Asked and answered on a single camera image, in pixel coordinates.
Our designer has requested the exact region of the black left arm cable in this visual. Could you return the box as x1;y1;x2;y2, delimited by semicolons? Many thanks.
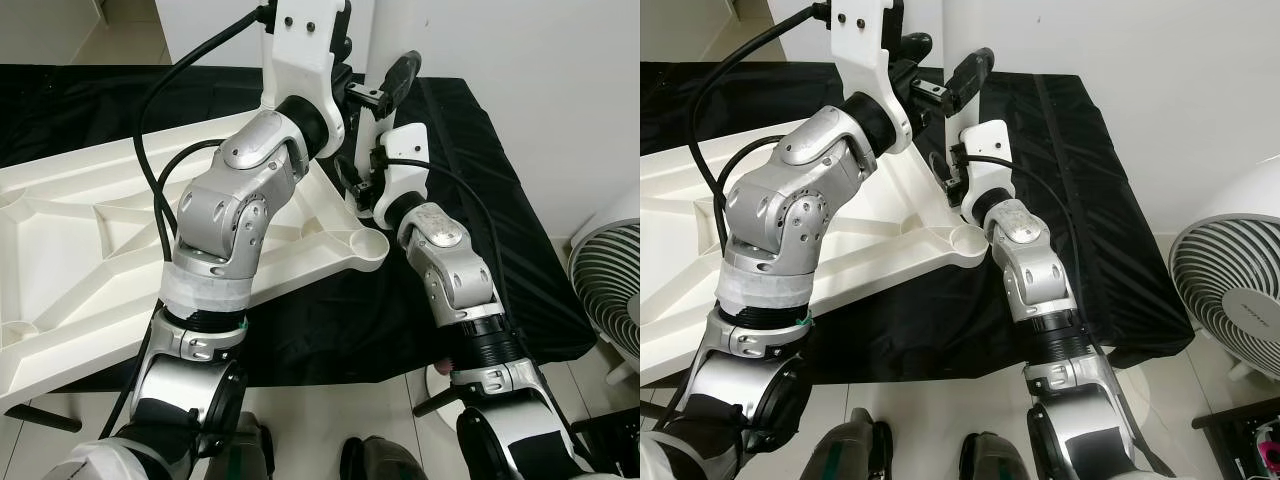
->
100;5;276;441
690;2;836;251

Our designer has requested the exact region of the black tablecloth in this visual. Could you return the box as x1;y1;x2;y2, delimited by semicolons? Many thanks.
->
0;65;599;391
640;62;1196;386

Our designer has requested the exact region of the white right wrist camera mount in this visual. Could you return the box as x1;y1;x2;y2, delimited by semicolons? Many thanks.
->
958;120;1013;216
372;125;433;223

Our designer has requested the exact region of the white round floor fan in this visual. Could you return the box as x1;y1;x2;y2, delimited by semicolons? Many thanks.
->
568;210;641;386
1168;155;1280;381

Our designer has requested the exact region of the white plastic table top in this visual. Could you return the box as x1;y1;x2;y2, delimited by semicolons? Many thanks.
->
0;110;393;411
640;110;991;389

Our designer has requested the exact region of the white plastic table leg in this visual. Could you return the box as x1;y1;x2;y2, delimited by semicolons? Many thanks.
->
346;0;393;201
900;0;961;201

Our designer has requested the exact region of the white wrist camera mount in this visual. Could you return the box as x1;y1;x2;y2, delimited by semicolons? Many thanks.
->
958;120;1013;216
262;0;353;136
828;0;909;156
372;125;433;223

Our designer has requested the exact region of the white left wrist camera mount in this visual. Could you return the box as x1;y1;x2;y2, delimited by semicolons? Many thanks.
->
828;0;909;156
262;0;353;136

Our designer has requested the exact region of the dark robot left foot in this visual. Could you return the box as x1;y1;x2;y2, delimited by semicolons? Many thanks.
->
215;415;276;480
800;408;896;480

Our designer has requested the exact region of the dark robot right foot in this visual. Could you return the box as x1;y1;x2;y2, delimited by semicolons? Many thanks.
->
340;435;426;480
960;430;1036;480

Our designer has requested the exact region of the black floor stand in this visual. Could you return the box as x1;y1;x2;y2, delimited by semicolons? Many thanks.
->
570;405;641;480
1195;400;1280;480

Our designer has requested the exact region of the dark robot foot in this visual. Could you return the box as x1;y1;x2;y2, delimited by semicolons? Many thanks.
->
960;430;1036;480
215;415;276;480
340;435;426;480
800;408;896;480

